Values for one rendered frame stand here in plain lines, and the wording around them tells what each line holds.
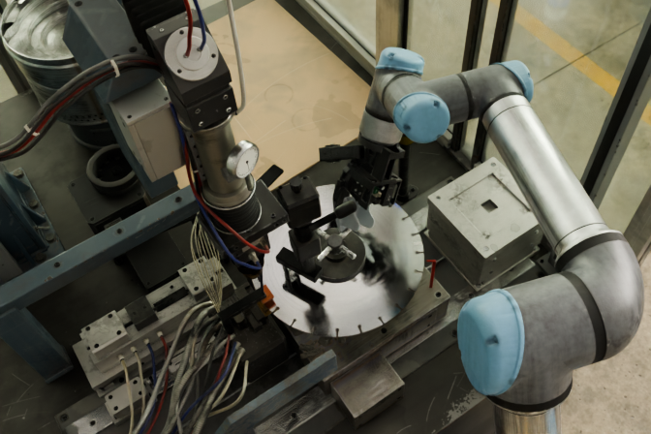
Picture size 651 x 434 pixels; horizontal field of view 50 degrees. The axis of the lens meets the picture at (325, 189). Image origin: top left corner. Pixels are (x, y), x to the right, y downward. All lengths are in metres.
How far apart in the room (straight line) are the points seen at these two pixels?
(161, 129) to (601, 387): 1.73
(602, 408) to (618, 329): 1.43
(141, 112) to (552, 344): 0.56
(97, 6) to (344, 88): 1.00
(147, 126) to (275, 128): 0.91
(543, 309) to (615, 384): 1.50
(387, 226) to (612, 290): 0.58
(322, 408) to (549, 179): 0.67
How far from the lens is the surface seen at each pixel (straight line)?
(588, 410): 2.31
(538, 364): 0.87
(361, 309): 1.28
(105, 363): 1.46
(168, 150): 0.95
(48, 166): 1.89
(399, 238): 1.36
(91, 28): 0.95
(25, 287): 1.34
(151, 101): 0.90
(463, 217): 1.45
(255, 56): 1.98
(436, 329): 1.48
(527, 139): 1.04
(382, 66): 1.16
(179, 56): 0.79
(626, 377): 2.38
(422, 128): 1.06
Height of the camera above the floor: 2.11
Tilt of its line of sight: 55 degrees down
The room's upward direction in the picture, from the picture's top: 6 degrees counter-clockwise
